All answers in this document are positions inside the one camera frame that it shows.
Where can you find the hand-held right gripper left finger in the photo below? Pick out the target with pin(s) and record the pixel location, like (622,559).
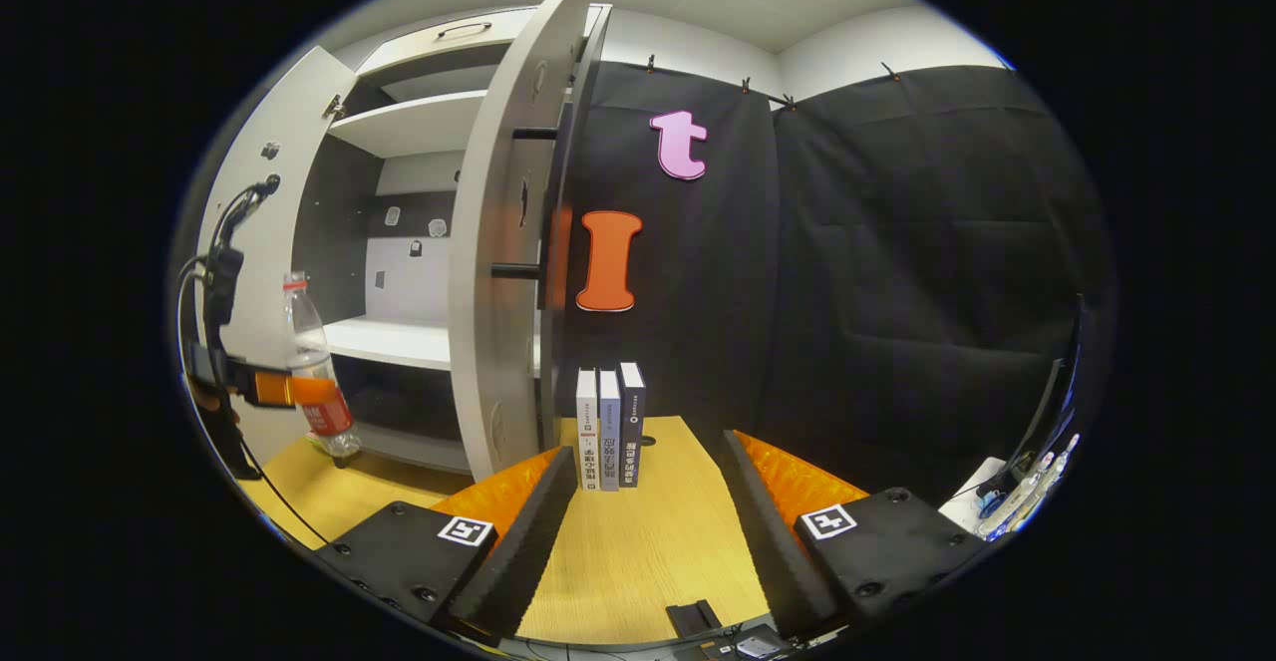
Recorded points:
(528,541)

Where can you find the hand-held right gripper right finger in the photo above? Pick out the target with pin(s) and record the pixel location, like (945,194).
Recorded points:
(773,541)

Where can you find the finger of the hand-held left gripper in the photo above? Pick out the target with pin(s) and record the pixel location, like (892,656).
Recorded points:
(271,389)

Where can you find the clear red label bottle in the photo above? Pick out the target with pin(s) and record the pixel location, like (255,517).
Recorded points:
(324,412)

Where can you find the white cabinet door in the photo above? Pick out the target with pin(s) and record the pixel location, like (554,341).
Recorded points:
(299,163)
(498,292)

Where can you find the white book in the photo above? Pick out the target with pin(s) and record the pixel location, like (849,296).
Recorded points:
(587,432)

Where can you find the white open cabinet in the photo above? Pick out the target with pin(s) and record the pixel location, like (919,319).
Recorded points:
(399,342)

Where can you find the grey book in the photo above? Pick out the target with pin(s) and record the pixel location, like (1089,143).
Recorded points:
(609,432)

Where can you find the dark blue book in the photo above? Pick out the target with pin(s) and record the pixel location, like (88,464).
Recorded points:
(632,422)

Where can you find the white plastic bottle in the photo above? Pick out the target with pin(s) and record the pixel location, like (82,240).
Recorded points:
(1052,467)
(1012,501)

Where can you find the black backdrop cloth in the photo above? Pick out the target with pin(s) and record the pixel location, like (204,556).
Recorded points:
(897,292)

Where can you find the dark monitor screen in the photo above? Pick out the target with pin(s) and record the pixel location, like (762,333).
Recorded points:
(1047,412)

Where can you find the white cabinet drawer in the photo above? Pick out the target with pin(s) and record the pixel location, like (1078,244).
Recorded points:
(469,38)

